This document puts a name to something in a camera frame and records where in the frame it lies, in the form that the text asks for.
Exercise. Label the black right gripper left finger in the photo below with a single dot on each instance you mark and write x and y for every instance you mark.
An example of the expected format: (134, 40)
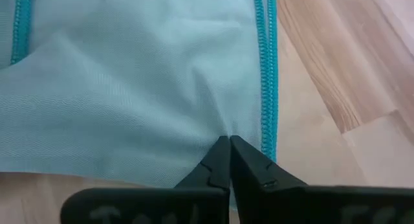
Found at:
(194, 204)

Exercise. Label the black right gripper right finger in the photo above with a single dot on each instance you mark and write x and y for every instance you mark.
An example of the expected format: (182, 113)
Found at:
(291, 204)

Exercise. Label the light blue microfiber towel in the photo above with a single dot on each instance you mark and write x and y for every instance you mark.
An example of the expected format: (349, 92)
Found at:
(129, 88)

